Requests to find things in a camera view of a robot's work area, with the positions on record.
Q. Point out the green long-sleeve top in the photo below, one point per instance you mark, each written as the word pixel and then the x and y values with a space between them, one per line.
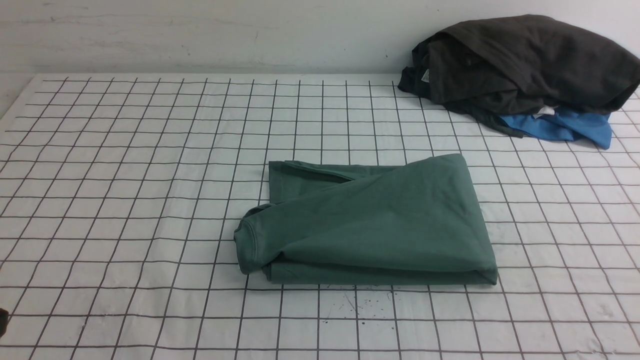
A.
pixel 416 224

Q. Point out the dark grey garment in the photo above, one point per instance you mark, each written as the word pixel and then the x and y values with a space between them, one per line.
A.
pixel 490 69

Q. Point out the blue garment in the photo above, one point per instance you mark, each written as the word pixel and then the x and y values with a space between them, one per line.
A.
pixel 563 124

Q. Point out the white grid-pattern table cloth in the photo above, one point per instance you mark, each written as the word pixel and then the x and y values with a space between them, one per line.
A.
pixel 119 195

